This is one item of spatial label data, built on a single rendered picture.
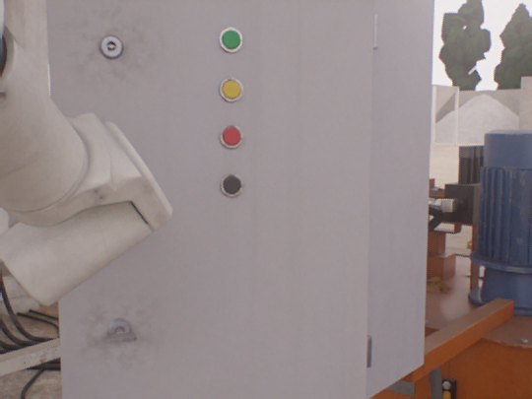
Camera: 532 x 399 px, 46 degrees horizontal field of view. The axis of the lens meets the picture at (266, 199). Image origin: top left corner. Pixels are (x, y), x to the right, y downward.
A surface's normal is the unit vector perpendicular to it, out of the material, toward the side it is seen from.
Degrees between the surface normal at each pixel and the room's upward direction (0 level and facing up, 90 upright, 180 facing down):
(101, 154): 55
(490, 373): 90
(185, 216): 90
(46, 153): 112
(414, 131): 90
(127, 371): 90
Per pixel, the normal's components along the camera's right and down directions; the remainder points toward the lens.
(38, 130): 0.93, 0.35
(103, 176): 0.63, -0.23
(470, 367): -0.59, 0.10
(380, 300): 0.76, 0.07
